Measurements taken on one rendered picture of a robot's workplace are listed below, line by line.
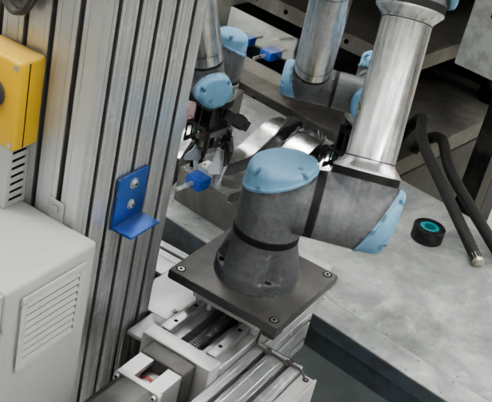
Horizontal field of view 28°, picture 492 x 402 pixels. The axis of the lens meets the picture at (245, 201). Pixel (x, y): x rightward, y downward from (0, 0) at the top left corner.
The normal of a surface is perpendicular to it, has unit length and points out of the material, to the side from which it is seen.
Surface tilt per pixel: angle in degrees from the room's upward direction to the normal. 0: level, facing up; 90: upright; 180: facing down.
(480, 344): 0
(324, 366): 90
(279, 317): 0
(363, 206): 63
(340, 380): 90
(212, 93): 90
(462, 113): 0
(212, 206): 90
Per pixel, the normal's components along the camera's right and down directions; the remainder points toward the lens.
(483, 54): -0.63, 0.28
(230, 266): -0.62, -0.05
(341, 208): -0.04, -0.03
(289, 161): 0.07, -0.87
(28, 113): 0.83, 0.42
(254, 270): -0.06, 0.21
